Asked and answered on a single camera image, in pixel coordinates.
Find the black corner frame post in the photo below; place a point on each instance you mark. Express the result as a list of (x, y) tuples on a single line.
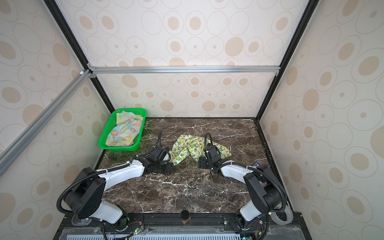
[(57, 15), (302, 25)]

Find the clear plastic cup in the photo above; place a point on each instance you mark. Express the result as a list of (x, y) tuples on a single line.
[(80, 222)]

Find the black corner frame post left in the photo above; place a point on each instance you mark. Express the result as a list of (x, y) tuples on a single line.
[(57, 15)]

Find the floral pastel skirt in basket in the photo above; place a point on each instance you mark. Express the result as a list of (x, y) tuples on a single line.
[(127, 128)]

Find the silver aluminium rail left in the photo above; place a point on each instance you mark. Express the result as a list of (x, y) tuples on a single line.
[(25, 138)]

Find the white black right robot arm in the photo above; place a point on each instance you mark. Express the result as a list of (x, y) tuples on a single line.
[(268, 197)]

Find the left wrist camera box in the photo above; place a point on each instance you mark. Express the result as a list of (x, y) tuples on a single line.
[(160, 155)]

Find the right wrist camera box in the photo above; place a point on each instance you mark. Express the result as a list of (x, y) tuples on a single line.
[(213, 154)]

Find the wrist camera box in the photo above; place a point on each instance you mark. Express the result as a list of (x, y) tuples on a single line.
[(213, 154), (160, 155)]

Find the brown cylindrical knob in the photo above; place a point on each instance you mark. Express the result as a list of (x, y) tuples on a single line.
[(185, 217)]

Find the black corner frame post right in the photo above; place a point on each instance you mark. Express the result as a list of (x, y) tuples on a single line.
[(302, 25)]

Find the silver aluminium rail back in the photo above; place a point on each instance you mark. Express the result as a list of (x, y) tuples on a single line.
[(185, 70)]

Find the lemon print green skirt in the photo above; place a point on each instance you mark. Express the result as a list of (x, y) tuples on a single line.
[(194, 146)]

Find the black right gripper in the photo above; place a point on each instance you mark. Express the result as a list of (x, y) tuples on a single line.
[(201, 162)]

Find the blue card box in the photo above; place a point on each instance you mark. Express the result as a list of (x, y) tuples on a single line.
[(257, 164)]

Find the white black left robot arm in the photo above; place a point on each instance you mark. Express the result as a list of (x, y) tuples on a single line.
[(84, 196)]

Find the silver aluminium rail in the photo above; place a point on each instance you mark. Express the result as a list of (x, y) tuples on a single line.
[(185, 70), (25, 138)]

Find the green plastic basket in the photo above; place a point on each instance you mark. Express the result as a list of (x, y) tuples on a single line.
[(111, 123)]

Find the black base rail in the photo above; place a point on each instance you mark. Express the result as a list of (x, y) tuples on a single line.
[(215, 226)]

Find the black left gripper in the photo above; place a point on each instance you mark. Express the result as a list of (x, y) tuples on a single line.
[(169, 168)]

